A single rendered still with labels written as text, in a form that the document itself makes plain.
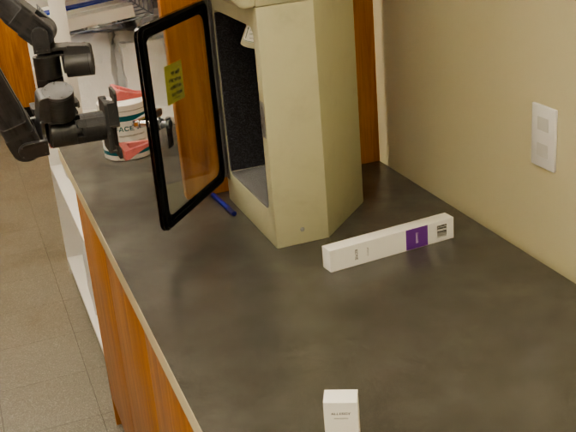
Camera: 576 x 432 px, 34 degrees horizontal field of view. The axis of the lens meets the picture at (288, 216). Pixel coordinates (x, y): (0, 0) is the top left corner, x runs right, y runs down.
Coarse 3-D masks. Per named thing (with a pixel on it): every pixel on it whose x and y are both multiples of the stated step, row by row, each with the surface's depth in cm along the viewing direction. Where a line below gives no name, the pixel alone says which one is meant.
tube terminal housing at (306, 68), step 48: (288, 0) 167; (336, 0) 179; (288, 48) 170; (336, 48) 181; (288, 96) 173; (336, 96) 183; (288, 144) 176; (336, 144) 185; (240, 192) 201; (288, 192) 180; (336, 192) 188; (288, 240) 183
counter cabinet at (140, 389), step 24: (96, 240) 241; (96, 264) 254; (96, 288) 269; (120, 288) 212; (120, 312) 222; (120, 336) 233; (144, 336) 189; (120, 360) 245; (144, 360) 197; (120, 384) 258; (144, 384) 205; (168, 384) 170; (120, 408) 273; (144, 408) 215; (168, 408) 177
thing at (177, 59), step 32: (160, 32) 175; (192, 32) 188; (160, 64) 176; (192, 64) 189; (160, 96) 177; (192, 96) 190; (192, 128) 190; (192, 160) 191; (192, 192) 192; (160, 224) 181
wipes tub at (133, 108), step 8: (96, 104) 242; (120, 104) 239; (128, 104) 238; (136, 104) 239; (120, 112) 238; (128, 112) 238; (136, 112) 240; (120, 120) 239; (128, 120) 239; (120, 128) 239; (128, 128) 240; (136, 128) 241; (144, 128) 243; (120, 136) 240; (128, 136) 240; (136, 136) 241; (144, 136) 243; (104, 144) 244; (104, 152) 247; (144, 152) 244; (120, 160) 243; (128, 160) 243
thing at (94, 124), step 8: (104, 96) 182; (104, 104) 177; (88, 112) 180; (96, 112) 180; (104, 112) 178; (80, 120) 178; (88, 120) 178; (96, 120) 178; (104, 120) 179; (80, 128) 177; (88, 128) 178; (96, 128) 178; (104, 128) 179; (112, 128) 180; (80, 136) 178; (88, 136) 179; (96, 136) 179; (104, 136) 180; (112, 136) 180; (112, 144) 181; (112, 152) 181
